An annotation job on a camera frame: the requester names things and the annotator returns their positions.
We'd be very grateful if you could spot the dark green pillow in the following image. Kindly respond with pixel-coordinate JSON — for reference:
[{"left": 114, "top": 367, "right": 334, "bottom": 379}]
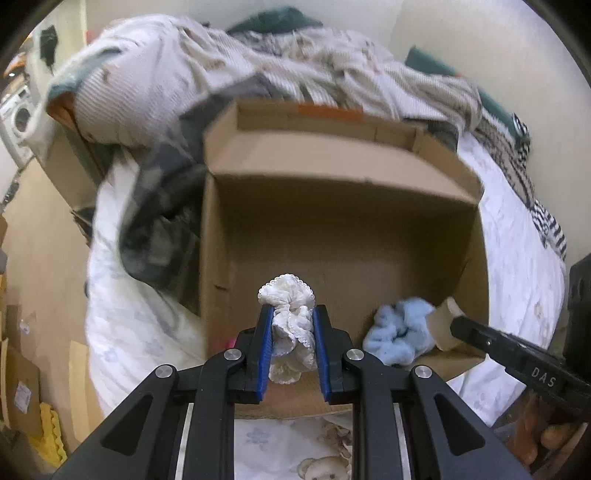
[{"left": 405, "top": 45, "right": 514, "bottom": 136}]

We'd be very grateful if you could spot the white lace scrunchie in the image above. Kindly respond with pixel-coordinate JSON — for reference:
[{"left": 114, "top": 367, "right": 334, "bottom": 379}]
[{"left": 257, "top": 273, "right": 320, "bottom": 387}]

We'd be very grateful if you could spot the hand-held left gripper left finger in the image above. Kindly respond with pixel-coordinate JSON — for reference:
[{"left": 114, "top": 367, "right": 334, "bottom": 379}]
[{"left": 53, "top": 304, "right": 276, "bottom": 480}]

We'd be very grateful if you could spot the black white striped cloth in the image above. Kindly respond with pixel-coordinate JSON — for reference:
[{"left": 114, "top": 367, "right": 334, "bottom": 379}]
[{"left": 475, "top": 110, "right": 568, "bottom": 261}]

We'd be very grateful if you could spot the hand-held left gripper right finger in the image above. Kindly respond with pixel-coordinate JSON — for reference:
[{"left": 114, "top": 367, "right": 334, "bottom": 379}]
[{"left": 313, "top": 304, "right": 533, "bottom": 480}]

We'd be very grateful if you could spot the narrow cardboard piece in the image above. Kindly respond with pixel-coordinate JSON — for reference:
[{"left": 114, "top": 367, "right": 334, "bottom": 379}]
[{"left": 68, "top": 339, "right": 105, "bottom": 445}]

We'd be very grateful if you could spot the flat cardboard sheet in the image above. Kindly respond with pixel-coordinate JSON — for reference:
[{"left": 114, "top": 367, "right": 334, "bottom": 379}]
[{"left": 0, "top": 302, "right": 43, "bottom": 437}]

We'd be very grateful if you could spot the white floral bed sheet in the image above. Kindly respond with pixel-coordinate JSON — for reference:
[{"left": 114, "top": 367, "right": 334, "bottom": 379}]
[{"left": 85, "top": 131, "right": 570, "bottom": 480}]

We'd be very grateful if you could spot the light blue fluffy scrunchie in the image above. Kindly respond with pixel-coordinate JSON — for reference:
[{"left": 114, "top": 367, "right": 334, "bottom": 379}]
[{"left": 362, "top": 298, "right": 440, "bottom": 368}]

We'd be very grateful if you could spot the brown cardboard box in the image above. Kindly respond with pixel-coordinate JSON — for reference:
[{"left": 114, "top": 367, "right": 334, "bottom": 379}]
[{"left": 42, "top": 95, "right": 108, "bottom": 210}]

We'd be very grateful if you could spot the dark green cloth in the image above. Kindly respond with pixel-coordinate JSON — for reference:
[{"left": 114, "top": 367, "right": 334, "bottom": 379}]
[{"left": 226, "top": 6, "right": 325, "bottom": 37}]

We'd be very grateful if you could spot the dark hanging cloth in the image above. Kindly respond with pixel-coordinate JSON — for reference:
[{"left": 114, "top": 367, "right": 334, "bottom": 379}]
[{"left": 39, "top": 25, "right": 59, "bottom": 71}]

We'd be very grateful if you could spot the person's right hand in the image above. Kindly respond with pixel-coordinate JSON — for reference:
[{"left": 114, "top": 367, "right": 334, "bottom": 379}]
[{"left": 516, "top": 396, "right": 588, "bottom": 468}]

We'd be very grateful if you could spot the dark plaid cloth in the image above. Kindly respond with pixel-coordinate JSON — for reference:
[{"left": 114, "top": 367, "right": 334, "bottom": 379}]
[{"left": 116, "top": 73, "right": 288, "bottom": 293}]

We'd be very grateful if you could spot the yellow foam mat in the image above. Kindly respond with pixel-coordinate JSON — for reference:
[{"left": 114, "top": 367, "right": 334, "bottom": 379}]
[{"left": 28, "top": 401, "right": 64, "bottom": 468}]

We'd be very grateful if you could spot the grey white ribbed blanket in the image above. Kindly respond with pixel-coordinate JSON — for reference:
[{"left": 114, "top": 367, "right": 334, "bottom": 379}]
[{"left": 46, "top": 14, "right": 484, "bottom": 149}]

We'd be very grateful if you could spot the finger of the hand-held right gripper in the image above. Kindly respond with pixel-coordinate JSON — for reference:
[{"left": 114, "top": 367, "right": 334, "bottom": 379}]
[{"left": 450, "top": 316, "right": 591, "bottom": 411}]

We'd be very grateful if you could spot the white washing machine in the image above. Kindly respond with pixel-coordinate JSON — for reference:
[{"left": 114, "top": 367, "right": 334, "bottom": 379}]
[{"left": 0, "top": 85, "right": 38, "bottom": 164}]

